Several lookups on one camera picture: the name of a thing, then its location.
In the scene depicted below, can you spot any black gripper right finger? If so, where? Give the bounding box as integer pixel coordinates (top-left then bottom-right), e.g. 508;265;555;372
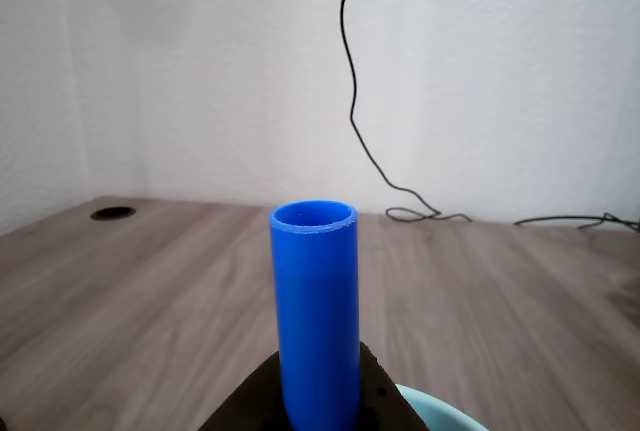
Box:
355;342;432;431

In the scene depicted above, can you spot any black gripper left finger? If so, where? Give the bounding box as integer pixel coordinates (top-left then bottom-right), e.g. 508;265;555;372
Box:
199;352;294;431

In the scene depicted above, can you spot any blue capped black marker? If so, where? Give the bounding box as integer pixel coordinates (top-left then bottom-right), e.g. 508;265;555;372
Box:
268;199;363;431

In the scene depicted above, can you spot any light blue ceramic mug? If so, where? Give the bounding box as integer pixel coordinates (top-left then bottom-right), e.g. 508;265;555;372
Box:
393;383;492;431

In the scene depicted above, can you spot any round table cable hole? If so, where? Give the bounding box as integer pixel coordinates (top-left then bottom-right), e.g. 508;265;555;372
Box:
89;205;138;223

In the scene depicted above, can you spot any black cable lying flat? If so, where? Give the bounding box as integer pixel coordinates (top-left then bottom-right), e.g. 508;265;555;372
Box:
513;211;640;233

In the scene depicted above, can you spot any black hanging cable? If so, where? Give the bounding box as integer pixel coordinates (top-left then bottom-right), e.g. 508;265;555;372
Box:
339;0;474;225

